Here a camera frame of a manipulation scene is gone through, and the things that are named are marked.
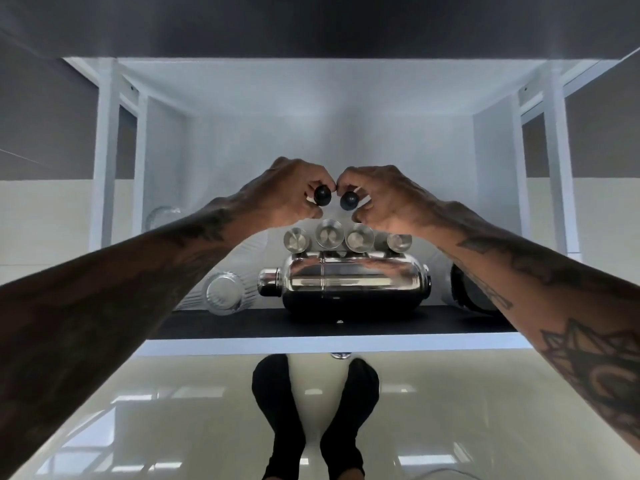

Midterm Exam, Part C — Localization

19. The round clear glass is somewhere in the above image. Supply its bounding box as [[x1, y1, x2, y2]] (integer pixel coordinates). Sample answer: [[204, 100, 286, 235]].
[[144, 205, 184, 233]]

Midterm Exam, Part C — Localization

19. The person's right forearm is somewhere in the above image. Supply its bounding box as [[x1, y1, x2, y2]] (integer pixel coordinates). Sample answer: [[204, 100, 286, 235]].
[[429, 200, 640, 470]]

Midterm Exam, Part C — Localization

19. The person's left forearm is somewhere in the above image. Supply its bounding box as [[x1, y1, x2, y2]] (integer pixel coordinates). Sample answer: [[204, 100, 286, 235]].
[[0, 191, 273, 470]]

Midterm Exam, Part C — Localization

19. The silver steel shaker flask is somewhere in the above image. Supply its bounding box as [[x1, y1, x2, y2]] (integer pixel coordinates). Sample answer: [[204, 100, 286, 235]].
[[257, 251, 431, 323]]

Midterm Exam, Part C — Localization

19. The white shelf unit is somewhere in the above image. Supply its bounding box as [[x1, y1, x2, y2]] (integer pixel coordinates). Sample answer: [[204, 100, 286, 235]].
[[62, 57, 635, 358]]

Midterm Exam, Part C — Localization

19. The person's left hand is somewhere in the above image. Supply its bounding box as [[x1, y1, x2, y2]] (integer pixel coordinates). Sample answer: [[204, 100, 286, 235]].
[[241, 156, 337, 230]]

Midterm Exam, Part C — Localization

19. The person's left foot black sock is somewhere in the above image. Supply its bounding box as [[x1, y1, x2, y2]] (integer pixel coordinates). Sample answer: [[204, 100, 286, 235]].
[[251, 354, 306, 480]]

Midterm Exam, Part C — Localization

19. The person's right foot black sock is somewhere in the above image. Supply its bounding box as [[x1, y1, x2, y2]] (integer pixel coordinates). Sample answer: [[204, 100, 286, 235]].
[[320, 358, 381, 480]]

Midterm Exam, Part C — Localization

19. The small steel cup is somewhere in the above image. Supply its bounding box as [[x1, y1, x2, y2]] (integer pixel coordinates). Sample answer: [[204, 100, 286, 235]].
[[345, 224, 372, 253], [315, 219, 344, 252], [385, 233, 414, 257], [283, 230, 309, 256]]

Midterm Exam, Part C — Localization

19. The black shelf mat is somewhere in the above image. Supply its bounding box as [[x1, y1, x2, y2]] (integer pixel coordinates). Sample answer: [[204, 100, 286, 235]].
[[154, 305, 517, 341]]

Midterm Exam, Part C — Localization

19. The person's right hand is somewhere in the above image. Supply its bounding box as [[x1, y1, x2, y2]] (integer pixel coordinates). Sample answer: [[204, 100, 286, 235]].
[[337, 165, 444, 240]]

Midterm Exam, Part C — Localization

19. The grey cable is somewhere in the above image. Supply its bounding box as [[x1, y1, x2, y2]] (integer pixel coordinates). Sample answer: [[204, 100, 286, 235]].
[[419, 464, 472, 480]]

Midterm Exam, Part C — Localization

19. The ribbed clear glass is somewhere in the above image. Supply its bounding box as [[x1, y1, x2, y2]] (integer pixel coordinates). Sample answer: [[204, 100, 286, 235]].
[[174, 271, 251, 316]]

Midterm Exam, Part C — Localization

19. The dark glass jar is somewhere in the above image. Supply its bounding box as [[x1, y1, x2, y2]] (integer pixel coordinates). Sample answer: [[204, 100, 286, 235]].
[[448, 262, 502, 313]]

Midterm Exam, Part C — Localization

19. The person's foot black sock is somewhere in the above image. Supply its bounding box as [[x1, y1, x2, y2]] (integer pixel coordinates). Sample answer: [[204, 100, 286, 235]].
[[251, 354, 306, 480], [320, 358, 381, 480]]

